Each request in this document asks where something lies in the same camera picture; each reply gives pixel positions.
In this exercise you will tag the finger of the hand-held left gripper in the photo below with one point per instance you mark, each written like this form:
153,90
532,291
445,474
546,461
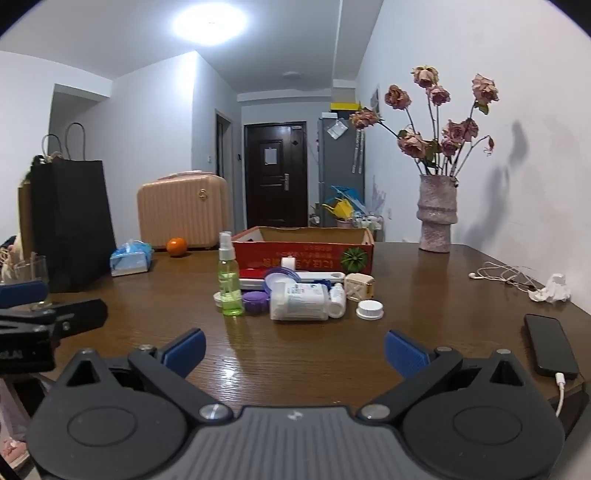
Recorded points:
23,294
83,314

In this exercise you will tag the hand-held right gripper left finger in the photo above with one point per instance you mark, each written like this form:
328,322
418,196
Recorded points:
184,353

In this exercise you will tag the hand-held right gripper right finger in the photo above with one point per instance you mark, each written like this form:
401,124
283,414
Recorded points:
405,353

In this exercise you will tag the green spray bottle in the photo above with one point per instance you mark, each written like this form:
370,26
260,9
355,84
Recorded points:
231,295

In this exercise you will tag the large white bottle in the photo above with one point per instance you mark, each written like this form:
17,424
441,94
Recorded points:
295,302

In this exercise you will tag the red cardboard box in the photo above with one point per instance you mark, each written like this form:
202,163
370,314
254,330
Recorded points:
314,258

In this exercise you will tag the clear drinking glass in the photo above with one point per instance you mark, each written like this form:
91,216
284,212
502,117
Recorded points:
27,270

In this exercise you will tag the small white jar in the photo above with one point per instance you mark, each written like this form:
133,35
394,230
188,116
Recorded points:
218,300

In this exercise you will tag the brown paper bag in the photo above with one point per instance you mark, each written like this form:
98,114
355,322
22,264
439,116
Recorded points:
24,221

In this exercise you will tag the blue tissue pack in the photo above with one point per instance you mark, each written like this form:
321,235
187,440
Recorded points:
131,258

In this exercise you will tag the beige cube box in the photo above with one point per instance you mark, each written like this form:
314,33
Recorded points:
359,287

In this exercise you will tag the black paper bag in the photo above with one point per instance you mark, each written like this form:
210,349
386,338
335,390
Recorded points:
69,221

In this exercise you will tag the red and white long case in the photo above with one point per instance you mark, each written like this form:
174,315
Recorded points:
251,273

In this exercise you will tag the orange fruit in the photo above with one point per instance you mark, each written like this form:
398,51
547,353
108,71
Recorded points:
176,247

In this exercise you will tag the white jar with blue rim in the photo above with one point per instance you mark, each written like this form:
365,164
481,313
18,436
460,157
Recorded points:
277,281

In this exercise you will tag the white earphones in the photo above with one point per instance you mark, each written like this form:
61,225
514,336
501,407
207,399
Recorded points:
503,272

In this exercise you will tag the pile of small containers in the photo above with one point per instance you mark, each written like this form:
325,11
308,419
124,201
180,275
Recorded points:
367,222

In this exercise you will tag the pink suitcase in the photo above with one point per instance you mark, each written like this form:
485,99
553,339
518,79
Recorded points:
184,212

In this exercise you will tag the pink textured vase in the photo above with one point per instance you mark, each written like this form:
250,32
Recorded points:
436,212

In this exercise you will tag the black smartphone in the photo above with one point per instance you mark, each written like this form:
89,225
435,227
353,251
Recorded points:
549,344

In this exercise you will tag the purple lavender bunch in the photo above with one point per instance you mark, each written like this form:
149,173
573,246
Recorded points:
377,196

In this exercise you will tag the crumpled white tissue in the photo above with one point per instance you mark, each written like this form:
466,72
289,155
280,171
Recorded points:
551,288

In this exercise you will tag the yellow and blue toy pile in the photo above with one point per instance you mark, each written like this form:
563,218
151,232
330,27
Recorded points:
341,205

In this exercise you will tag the dark entrance door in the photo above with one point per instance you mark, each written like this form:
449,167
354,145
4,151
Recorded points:
277,194

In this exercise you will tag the grey refrigerator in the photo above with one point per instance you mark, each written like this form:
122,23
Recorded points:
334,166

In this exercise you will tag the hanging white strips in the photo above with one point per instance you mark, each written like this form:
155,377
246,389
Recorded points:
358,152

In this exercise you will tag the side room door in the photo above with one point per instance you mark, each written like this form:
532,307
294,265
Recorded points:
224,147

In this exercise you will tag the dried rose bouquet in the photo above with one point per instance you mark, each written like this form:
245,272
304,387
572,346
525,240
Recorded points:
413,143

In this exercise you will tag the paper notice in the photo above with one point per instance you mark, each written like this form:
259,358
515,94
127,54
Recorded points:
270,154

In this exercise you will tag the clear plastic bag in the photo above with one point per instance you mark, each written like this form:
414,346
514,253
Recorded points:
338,129

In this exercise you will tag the yellow box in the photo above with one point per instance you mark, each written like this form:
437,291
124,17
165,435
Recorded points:
344,106

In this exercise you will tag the round ceiling lamp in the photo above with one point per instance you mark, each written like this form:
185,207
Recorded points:
210,21

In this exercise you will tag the wall picture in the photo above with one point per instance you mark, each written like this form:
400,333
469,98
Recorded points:
375,100

